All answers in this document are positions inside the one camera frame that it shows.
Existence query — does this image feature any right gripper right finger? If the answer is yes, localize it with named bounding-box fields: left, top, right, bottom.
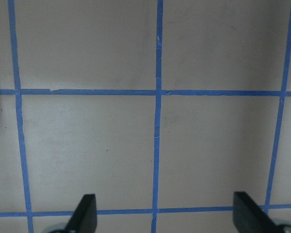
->
left=233, top=192, right=281, bottom=233

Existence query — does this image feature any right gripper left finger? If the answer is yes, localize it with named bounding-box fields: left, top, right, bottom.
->
left=65, top=194, right=97, bottom=233

